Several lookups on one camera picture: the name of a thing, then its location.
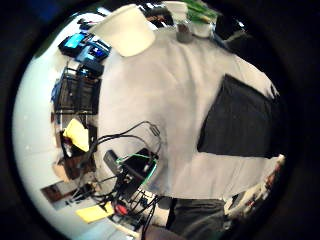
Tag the large white paper cup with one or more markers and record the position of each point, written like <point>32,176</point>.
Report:
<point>128,30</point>

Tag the brown box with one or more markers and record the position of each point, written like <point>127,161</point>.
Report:
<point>53,192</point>

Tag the black cloth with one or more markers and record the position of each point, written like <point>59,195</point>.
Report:
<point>241,123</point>

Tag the device with blue screen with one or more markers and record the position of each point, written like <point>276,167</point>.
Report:
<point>83,45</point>

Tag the the person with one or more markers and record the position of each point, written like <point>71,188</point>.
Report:
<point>196,218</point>

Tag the red round object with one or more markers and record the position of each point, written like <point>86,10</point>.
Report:
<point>121,209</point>

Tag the white tablecloth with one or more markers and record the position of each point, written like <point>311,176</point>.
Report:
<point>156,100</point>

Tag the white plant pot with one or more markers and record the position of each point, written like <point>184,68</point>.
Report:
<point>201,29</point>

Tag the glass jar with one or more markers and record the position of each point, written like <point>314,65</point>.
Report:
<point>184,33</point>

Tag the green plant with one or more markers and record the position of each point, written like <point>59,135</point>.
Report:
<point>200,11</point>

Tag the yellow paper sheet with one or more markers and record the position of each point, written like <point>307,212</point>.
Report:
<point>93,212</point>
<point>77,133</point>

